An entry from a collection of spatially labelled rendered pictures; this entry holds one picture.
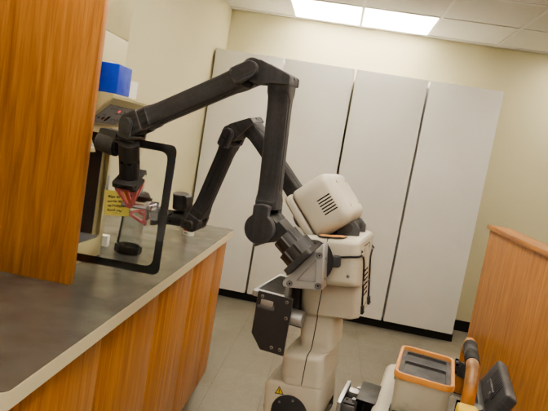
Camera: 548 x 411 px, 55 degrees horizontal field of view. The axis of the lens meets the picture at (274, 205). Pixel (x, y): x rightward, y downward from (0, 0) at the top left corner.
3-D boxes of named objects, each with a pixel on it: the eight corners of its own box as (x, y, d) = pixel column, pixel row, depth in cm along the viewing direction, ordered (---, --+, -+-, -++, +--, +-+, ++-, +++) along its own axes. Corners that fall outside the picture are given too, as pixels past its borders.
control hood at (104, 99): (72, 121, 157) (77, 87, 155) (117, 126, 189) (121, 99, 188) (109, 127, 155) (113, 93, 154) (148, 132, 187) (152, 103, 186)
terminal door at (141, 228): (63, 258, 163) (79, 129, 158) (158, 276, 161) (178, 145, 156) (61, 258, 162) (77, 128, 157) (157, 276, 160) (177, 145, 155)
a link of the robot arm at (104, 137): (130, 118, 138) (149, 121, 146) (96, 107, 142) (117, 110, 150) (121, 162, 141) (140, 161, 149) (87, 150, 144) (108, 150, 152)
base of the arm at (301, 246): (312, 252, 123) (324, 245, 134) (289, 227, 124) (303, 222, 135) (286, 276, 125) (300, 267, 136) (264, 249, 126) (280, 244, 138)
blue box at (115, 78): (84, 89, 159) (88, 59, 158) (99, 93, 169) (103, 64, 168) (116, 94, 158) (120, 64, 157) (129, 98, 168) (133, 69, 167)
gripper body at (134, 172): (111, 187, 146) (110, 164, 142) (125, 172, 155) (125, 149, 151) (134, 192, 146) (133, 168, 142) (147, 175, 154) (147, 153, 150)
